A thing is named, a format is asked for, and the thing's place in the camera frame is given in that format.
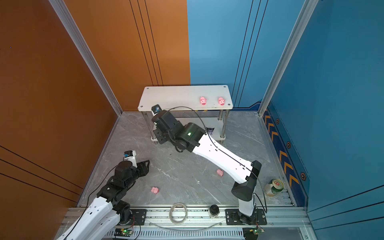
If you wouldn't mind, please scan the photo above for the black white Kuromi figure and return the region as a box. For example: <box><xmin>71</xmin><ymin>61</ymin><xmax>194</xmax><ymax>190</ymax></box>
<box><xmin>206</xmin><ymin>128</ymin><xmax>215</xmax><ymax>136</ymax></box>

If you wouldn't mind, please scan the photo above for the pink pig toy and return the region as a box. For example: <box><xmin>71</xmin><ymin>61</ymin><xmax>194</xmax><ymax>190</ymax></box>
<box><xmin>151</xmin><ymin>187</ymin><xmax>160</xmax><ymax>194</ymax></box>
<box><xmin>217</xmin><ymin>169</ymin><xmax>224</xmax><ymax>177</ymax></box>
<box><xmin>218</xmin><ymin>97</ymin><xmax>226</xmax><ymax>106</ymax></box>
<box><xmin>200</xmin><ymin>97</ymin><xmax>207</xmax><ymax>106</ymax></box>

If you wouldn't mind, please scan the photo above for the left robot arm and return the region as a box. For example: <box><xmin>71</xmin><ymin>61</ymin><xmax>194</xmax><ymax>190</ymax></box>
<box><xmin>58</xmin><ymin>160</ymin><xmax>150</xmax><ymax>240</ymax></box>

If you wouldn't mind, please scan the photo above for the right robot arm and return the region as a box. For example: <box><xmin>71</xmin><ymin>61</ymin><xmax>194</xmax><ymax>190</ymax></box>
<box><xmin>152</xmin><ymin>105</ymin><xmax>262</xmax><ymax>225</ymax></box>

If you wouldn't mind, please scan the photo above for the white two-tier shelf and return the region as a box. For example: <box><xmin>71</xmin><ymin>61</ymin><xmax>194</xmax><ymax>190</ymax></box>
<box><xmin>138</xmin><ymin>85</ymin><xmax>233</xmax><ymax>142</ymax></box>

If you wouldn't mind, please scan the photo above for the pink pig toy front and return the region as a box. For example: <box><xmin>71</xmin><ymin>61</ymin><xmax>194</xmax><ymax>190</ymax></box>
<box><xmin>151</xmin><ymin>187</ymin><xmax>160</xmax><ymax>194</ymax></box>

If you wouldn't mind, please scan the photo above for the green circuit board left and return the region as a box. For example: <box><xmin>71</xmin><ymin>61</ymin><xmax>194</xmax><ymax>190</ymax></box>
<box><xmin>114</xmin><ymin>228</ymin><xmax>134</xmax><ymax>239</ymax></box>

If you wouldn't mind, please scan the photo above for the green circuit board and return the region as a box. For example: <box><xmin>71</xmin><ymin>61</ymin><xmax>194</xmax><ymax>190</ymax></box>
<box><xmin>114</xmin><ymin>228</ymin><xmax>134</xmax><ymax>239</ymax></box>
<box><xmin>250</xmin><ymin>228</ymin><xmax>265</xmax><ymax>236</ymax></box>

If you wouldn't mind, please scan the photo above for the black capped small jar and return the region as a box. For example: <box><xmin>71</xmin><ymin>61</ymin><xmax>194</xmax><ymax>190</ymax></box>
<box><xmin>209</xmin><ymin>205</ymin><xmax>220</xmax><ymax>219</ymax></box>

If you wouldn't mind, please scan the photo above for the green beverage can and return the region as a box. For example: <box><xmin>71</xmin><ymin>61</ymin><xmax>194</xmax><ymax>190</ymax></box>
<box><xmin>264</xmin><ymin>179</ymin><xmax>284</xmax><ymax>197</ymax></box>

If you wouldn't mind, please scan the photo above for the green circuit board right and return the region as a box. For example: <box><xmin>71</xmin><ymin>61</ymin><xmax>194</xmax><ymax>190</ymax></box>
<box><xmin>250</xmin><ymin>228</ymin><xmax>265</xmax><ymax>236</ymax></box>

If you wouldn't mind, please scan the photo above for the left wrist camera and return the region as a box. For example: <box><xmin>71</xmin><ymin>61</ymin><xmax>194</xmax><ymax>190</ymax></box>
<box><xmin>124</xmin><ymin>150</ymin><xmax>137</xmax><ymax>167</ymax></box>

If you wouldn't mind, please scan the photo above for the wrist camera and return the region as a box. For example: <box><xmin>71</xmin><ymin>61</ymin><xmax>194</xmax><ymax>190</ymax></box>
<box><xmin>124</xmin><ymin>150</ymin><xmax>137</xmax><ymax>167</ymax></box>
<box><xmin>151</xmin><ymin>105</ymin><xmax>162</xmax><ymax>116</ymax></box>

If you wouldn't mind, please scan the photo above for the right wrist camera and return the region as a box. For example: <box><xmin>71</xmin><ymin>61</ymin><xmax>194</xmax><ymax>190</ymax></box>
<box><xmin>151</xmin><ymin>105</ymin><xmax>162</xmax><ymax>116</ymax></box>

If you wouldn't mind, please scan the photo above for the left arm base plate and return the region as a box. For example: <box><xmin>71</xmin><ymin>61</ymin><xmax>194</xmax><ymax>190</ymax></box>
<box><xmin>119</xmin><ymin>209</ymin><xmax>147</xmax><ymax>227</ymax></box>

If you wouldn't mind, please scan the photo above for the coiled clear cable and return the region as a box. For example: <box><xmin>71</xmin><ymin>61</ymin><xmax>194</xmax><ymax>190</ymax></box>
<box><xmin>168</xmin><ymin>202</ymin><xmax>189</xmax><ymax>225</ymax></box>

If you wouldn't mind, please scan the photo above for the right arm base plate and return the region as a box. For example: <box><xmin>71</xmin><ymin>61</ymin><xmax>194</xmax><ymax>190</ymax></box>
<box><xmin>225</xmin><ymin>209</ymin><xmax>267</xmax><ymax>226</ymax></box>

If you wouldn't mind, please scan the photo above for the aluminium frame post left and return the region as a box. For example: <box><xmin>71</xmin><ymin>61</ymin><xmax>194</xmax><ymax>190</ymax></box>
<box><xmin>49</xmin><ymin>0</ymin><xmax>123</xmax><ymax>117</ymax></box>

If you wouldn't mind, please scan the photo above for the aluminium frame post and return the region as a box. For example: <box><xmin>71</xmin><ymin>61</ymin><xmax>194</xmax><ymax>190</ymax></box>
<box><xmin>258</xmin><ymin>0</ymin><xmax>319</xmax><ymax>118</ymax></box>
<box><xmin>49</xmin><ymin>0</ymin><xmax>123</xmax><ymax>117</ymax></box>

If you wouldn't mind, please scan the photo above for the aluminium frame post right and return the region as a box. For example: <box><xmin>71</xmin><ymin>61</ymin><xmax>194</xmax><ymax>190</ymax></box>
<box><xmin>258</xmin><ymin>0</ymin><xmax>319</xmax><ymax>118</ymax></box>

